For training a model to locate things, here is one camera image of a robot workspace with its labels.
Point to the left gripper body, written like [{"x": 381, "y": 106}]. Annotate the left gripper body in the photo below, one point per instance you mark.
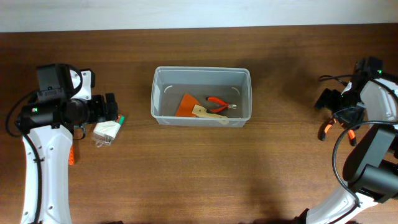
[{"x": 97, "y": 111}]

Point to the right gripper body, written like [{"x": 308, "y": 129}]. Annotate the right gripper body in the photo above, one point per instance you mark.
[{"x": 347, "y": 107}]

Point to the clear pack of coloured bits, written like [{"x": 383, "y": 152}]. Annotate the clear pack of coloured bits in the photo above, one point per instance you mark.
[{"x": 105, "y": 133}]

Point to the clear plastic container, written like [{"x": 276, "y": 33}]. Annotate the clear plastic container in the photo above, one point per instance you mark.
[{"x": 231, "y": 85}]

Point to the orange scraper wooden handle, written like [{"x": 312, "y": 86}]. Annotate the orange scraper wooden handle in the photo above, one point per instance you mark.
[{"x": 190, "y": 107}]

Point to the small red cutting pliers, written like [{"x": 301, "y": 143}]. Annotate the small red cutting pliers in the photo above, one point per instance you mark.
[{"x": 222, "y": 105}]

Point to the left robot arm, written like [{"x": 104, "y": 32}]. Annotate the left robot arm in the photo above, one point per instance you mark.
[{"x": 63, "y": 104}]

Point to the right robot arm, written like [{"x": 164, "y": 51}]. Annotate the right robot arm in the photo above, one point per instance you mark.
[{"x": 367, "y": 111}]

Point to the orange perforated bar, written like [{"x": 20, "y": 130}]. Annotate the orange perforated bar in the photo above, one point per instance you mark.
[{"x": 71, "y": 159}]

